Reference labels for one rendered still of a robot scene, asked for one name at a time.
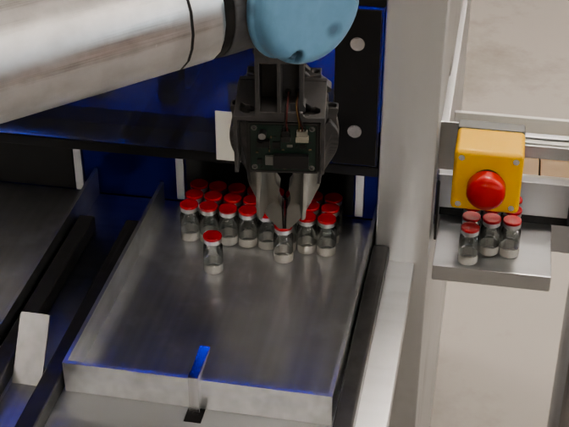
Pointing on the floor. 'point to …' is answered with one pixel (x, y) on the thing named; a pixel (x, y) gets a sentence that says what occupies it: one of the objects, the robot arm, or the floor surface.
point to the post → (411, 169)
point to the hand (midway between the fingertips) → (284, 209)
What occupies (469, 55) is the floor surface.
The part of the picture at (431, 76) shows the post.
